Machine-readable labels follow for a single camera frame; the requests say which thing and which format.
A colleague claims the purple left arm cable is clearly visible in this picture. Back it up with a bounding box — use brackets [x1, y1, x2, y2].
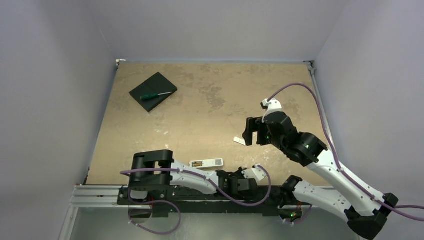
[119, 164, 273, 208]

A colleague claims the black foam block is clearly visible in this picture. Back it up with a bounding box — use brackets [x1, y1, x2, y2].
[129, 72, 178, 113]

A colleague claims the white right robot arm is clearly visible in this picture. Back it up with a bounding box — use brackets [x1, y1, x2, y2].
[242, 111, 399, 240]

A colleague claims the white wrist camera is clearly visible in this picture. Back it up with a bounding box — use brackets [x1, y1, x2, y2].
[260, 98, 283, 123]
[241, 165, 267, 183]

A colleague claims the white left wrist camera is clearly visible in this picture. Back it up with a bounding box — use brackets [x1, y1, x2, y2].
[241, 165, 267, 183]

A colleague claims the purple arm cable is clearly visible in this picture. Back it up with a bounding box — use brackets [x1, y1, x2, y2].
[267, 82, 424, 222]
[119, 164, 273, 208]

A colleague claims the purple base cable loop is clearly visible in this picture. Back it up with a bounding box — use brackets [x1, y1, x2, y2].
[127, 199, 182, 236]

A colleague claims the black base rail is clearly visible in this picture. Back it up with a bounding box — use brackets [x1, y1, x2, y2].
[117, 186, 310, 219]

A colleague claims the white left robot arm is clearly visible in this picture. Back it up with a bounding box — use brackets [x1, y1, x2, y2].
[128, 150, 267, 205]

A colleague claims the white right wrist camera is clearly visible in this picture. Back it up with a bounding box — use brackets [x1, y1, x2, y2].
[260, 98, 283, 123]

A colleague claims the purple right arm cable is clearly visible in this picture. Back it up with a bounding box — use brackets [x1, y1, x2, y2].
[267, 82, 424, 222]

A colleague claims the white remote control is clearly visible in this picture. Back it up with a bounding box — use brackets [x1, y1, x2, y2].
[189, 158, 224, 169]

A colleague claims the white battery cover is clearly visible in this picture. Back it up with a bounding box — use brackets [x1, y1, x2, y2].
[233, 136, 246, 146]

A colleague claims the green handled screwdriver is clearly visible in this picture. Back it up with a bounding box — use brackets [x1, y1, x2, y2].
[140, 91, 173, 101]

